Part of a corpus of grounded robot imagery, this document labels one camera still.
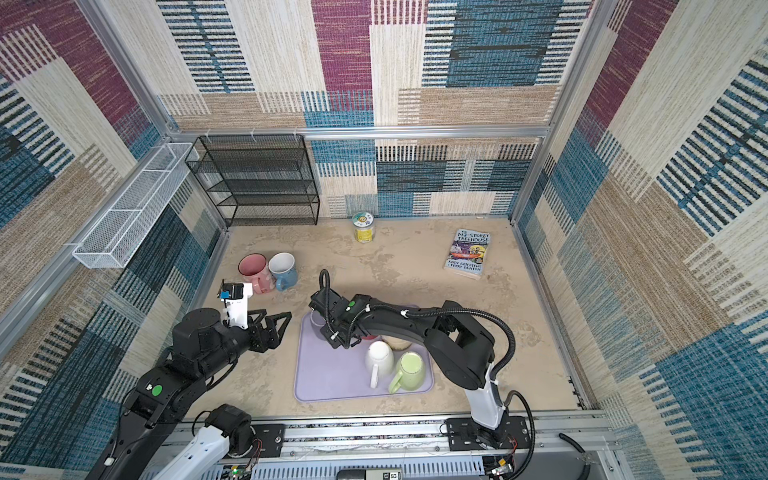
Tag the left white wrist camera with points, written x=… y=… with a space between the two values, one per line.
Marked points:
x=235 y=298

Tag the white wire mesh basket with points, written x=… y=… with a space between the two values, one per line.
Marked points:
x=118 y=234

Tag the blue flowered mug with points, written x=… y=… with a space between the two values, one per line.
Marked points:
x=283 y=268

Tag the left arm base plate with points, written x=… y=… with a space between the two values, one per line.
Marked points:
x=264 y=441

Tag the pink patterned mug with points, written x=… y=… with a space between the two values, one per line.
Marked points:
x=255 y=270

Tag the black wire shelf rack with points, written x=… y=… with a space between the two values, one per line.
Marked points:
x=257 y=180

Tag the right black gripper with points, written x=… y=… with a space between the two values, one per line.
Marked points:
x=334 y=340

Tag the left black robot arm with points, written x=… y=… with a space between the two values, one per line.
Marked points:
x=203 y=346

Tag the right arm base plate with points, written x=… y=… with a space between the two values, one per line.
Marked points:
x=464 y=434

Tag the lavender mug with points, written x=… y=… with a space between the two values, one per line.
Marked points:
x=317 y=322

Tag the light green mug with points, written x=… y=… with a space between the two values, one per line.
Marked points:
x=410 y=373

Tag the white mug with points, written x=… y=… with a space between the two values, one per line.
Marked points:
x=379 y=361

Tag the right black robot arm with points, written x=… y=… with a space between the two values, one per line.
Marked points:
x=469 y=346

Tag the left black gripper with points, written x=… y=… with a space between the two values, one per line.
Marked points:
x=272 y=338

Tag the colourful paperback book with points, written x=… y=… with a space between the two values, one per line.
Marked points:
x=467 y=253

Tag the lavender plastic tray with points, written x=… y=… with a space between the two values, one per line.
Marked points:
x=327 y=374

